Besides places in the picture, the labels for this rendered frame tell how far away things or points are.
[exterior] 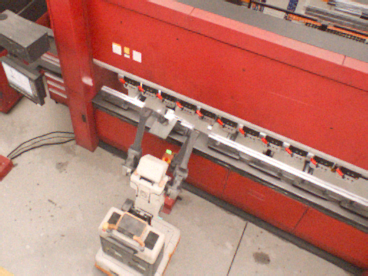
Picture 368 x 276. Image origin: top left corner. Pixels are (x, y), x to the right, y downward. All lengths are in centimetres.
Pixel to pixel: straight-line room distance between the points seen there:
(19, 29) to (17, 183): 202
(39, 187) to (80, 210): 57
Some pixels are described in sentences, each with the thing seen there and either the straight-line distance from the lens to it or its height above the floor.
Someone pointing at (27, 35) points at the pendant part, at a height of 195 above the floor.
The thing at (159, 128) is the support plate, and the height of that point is 100.
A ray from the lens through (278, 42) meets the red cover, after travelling 295.
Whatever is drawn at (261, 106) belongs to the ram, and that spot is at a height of 165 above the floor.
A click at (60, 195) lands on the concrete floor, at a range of 475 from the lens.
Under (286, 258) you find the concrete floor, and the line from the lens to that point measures 464.
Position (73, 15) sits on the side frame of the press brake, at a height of 204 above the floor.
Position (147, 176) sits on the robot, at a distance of 328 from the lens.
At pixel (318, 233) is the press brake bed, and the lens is 437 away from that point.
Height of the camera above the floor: 415
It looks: 49 degrees down
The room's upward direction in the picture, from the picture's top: 1 degrees counter-clockwise
